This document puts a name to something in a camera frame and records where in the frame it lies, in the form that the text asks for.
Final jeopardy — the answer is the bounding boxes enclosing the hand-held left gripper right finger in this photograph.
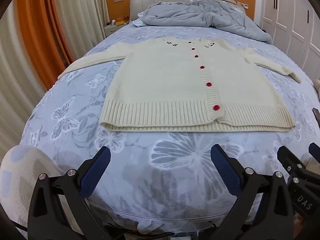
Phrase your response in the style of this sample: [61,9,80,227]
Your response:
[210,144,295,240]

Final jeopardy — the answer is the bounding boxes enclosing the black cable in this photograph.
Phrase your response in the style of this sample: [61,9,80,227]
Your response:
[11,219,29,232]

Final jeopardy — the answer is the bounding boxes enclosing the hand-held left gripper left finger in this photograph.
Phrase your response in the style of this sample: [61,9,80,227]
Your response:
[27,145,118,240]

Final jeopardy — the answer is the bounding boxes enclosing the person's left leg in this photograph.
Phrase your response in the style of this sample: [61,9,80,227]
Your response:
[0,145,67,233]

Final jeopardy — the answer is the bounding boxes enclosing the white panelled wardrobe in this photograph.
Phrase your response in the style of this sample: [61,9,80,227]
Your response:
[255,0,320,73]

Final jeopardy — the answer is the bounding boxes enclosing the white curtain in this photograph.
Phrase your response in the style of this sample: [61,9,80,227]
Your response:
[0,2,52,153]
[51,0,110,57]

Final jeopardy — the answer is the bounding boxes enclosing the cream knit cardigan red buttons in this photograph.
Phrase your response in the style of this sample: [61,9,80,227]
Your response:
[57,38,302,133]

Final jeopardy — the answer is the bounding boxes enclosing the grey duvet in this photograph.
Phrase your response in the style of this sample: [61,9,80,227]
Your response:
[137,0,273,44]

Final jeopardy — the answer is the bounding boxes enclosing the white nightstand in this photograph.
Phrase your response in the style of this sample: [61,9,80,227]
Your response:
[103,21,130,39]

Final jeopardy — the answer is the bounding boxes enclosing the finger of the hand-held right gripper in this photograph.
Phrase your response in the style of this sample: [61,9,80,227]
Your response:
[308,142,320,161]
[277,146,314,181]

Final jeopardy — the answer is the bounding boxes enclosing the orange curtain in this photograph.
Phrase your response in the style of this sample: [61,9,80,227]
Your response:
[14,0,76,90]

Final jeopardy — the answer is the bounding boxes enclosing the butterfly print bed sheet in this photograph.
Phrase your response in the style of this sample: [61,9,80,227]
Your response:
[21,22,320,233]

